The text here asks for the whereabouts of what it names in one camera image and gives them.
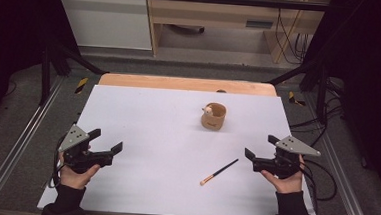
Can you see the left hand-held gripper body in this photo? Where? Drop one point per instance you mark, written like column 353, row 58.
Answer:
column 76, row 147

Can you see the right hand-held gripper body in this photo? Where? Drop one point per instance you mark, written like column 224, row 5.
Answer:
column 285, row 163

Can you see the black makeup brush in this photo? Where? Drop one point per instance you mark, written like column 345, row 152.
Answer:
column 219, row 172

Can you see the brown wooden cup with figurine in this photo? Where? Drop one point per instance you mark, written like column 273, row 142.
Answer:
column 215, row 121

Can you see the person's right hand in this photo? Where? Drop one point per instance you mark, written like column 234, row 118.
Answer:
column 289, row 185

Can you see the person's left hand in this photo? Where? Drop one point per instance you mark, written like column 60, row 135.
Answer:
column 75, row 179

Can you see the white board sheet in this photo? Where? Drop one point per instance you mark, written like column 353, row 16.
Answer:
column 159, row 145

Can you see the yellow black tape strip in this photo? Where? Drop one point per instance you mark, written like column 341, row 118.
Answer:
column 81, row 85
column 292, row 98

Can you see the black metal stand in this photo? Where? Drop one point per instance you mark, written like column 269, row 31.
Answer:
column 321, row 92
column 45, row 75

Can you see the small dark knob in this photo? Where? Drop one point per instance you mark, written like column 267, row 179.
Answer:
column 221, row 91

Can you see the wooden table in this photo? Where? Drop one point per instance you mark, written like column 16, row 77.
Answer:
column 180, row 83

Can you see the white cabinet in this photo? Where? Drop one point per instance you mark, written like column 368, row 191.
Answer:
column 107, row 22

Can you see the black curtain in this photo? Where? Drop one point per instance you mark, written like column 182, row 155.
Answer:
column 13, row 26
column 373, row 82

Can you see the black curved object under desk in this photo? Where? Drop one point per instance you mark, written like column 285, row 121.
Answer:
column 186, row 28

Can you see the light wooden desk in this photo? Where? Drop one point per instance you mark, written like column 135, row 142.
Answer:
column 214, row 13

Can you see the aluminium floor rail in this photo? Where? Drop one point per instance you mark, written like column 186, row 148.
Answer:
column 19, row 137
column 341, row 177

